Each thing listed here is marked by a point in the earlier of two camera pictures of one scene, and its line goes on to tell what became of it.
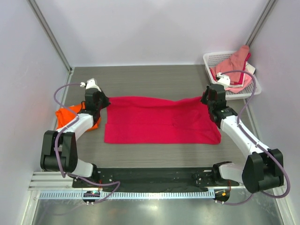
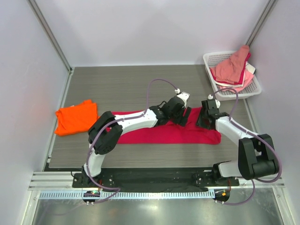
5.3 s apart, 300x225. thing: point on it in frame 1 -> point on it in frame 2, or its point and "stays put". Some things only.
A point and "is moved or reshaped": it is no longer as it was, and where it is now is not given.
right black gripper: x=203 y=99 -> x=199 y=122
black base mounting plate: x=152 y=178 stays put
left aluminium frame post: x=50 y=35 stays put
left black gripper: x=106 y=102 -> x=183 y=120
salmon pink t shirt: x=235 y=62 stays put
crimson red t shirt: x=141 y=120 is moved or reshaped
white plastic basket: x=212 y=58 stays put
